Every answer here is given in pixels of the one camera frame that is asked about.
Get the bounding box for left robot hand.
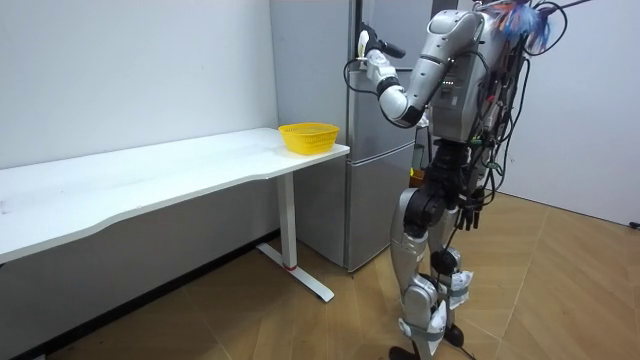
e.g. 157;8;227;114
357;22;407;61

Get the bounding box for robot body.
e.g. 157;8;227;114
418;7;532;232

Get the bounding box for yellow plastic basket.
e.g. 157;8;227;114
277;122;341;157

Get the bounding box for grey fridge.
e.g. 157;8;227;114
269;0;459;274

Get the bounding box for robot legs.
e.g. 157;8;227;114
387;185;495;360

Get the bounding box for white desk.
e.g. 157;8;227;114
0;127;351;304

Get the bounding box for cable bundle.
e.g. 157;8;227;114
472;0;594;56

